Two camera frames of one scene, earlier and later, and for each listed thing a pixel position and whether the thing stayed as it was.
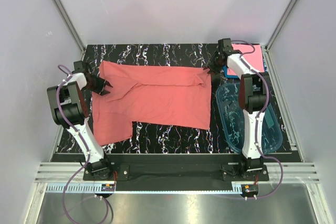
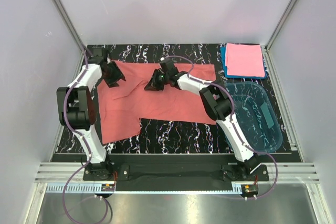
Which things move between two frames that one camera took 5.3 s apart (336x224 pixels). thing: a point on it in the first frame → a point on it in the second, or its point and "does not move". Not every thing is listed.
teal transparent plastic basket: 228,97 does not move
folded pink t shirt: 254,60 does not move
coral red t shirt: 167,95 does not move
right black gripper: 210,65 → 153,85
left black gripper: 102,83 → 113,82
